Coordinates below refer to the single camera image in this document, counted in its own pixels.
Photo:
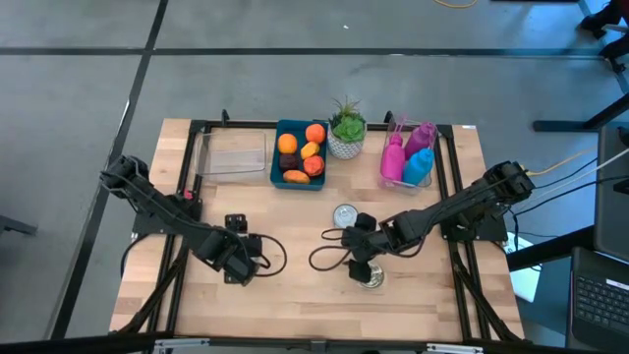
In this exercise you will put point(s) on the pull-tab can red blue label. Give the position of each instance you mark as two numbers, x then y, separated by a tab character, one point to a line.
378	280

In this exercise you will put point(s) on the blue squeeze bottle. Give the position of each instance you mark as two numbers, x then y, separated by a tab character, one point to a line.
417	168

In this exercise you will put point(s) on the orange round food item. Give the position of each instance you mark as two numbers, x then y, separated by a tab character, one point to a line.
315	133

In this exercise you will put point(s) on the yellow-orange mango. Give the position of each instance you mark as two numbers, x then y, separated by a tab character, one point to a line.
309	150

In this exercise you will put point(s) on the blue label tin can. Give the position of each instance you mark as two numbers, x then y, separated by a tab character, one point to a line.
345	215

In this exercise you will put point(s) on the dark purple food item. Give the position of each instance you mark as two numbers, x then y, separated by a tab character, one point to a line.
288	162

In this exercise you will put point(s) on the purple squeeze bottle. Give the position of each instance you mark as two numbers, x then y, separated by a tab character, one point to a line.
421	137

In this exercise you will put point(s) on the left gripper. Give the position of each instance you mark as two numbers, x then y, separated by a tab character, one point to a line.
241	268

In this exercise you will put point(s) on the succulent in white patterned pot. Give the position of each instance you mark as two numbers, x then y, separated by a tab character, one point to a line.
348	130

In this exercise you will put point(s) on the black laptop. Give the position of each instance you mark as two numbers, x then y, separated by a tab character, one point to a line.
599	300

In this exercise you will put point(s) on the smooth orange fruit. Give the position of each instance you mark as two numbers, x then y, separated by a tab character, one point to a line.
287	143

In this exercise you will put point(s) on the clear plastic bin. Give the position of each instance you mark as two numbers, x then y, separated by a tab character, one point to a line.
388	186
231	155

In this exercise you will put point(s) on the white sheet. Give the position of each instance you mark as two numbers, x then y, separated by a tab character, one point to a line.
523	282

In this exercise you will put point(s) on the black gantry beam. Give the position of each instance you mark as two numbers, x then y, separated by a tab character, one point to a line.
74	344

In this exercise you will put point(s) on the black desk leg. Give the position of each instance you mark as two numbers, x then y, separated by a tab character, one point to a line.
580	125
545	253

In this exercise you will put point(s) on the black aluminium table frame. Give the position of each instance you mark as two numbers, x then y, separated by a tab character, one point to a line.
245	124

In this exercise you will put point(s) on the teal plastic bin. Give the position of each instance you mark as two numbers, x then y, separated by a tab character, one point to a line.
292	127

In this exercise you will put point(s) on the red-orange lumpy food item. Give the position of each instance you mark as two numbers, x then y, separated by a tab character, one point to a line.
314	166

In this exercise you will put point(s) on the person's foot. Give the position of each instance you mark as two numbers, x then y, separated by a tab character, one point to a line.
618	48
597	22

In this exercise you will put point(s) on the grey furniture foot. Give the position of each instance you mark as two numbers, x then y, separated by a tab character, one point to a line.
17	226

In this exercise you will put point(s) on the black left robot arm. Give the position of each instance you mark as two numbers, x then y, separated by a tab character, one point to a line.
162	211

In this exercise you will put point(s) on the pink squeeze bottle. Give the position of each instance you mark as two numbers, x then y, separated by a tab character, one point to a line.
393	159

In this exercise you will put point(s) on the dark grey monitor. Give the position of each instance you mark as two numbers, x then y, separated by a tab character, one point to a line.
611	196

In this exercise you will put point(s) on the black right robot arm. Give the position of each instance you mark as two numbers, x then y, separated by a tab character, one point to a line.
452	204

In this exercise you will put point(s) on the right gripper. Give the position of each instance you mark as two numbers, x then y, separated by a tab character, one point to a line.
366	241

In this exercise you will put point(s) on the silver chair base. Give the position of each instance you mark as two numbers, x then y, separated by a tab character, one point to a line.
620	74

